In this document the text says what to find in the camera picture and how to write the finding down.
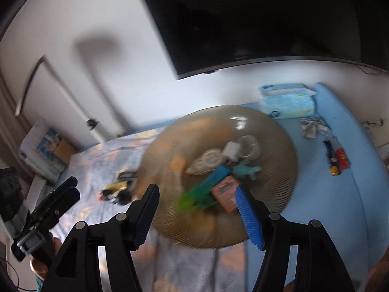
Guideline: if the lime green plastic disc toy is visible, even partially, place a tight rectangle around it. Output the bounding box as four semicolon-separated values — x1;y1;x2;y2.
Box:
177;187;210;212

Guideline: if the red and yellow toy figurine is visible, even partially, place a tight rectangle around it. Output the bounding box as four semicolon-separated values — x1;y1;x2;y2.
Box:
105;181;131;191

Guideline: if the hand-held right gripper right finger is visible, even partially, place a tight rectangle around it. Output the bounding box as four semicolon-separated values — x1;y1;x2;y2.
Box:
235;185;356;292

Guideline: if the black monitor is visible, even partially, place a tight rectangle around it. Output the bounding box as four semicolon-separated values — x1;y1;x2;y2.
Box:
131;0;389;81

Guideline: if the white charger plug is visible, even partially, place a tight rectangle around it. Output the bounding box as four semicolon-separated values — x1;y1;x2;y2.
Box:
223;141;244;163

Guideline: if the black tube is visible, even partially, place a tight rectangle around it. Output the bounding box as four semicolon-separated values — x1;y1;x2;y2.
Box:
324;140;341;176

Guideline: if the teal plastic toy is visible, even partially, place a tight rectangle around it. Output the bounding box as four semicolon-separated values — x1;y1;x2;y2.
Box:
232;160;262;180

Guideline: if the red small bottle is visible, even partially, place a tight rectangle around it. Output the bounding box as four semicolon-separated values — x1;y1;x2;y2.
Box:
335;147;350;170

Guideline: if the dark mesh object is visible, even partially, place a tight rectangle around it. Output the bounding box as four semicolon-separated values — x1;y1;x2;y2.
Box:
0;167;23;226

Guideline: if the stack of white books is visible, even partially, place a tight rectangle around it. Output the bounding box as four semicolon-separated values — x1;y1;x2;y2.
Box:
26;175;49;210

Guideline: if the thin black cable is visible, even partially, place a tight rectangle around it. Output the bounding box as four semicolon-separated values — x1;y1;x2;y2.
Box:
0;257;37;292

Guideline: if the blue tissue pack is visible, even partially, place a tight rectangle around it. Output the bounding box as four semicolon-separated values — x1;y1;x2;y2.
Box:
259;83;317;119

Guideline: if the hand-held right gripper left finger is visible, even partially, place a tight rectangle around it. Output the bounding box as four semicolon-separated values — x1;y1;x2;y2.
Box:
41;184;160;292

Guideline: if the fan pattern printed cloth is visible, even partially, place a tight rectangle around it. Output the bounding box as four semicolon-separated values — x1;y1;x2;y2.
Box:
50;128;253;292

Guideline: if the beige curtain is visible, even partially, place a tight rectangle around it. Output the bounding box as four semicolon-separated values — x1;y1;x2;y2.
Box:
0;73;34;171

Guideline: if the green spiky plastic toy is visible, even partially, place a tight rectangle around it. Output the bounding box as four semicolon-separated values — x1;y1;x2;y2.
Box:
194;193;221;212

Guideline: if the blue lighter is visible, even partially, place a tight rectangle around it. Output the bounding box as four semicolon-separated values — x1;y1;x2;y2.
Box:
197;164;234;191

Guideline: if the clear plastic cup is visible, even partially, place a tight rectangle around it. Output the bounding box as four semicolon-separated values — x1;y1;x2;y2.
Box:
237;135;262;159

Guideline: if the small orange box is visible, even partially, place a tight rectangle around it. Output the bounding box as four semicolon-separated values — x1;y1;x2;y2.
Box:
211;176;240;213

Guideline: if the person's left hand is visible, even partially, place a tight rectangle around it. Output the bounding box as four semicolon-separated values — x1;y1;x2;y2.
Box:
30;234;62;276

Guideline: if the clear plastic blister shell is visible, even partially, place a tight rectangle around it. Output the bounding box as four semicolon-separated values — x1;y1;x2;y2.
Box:
186;147;227;175

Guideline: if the gold ribbed glass plate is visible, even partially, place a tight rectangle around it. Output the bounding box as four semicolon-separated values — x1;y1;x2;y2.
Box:
134;105;298;250

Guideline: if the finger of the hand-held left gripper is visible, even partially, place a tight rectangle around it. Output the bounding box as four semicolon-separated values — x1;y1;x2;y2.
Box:
38;176;78;213
33;188;81;229

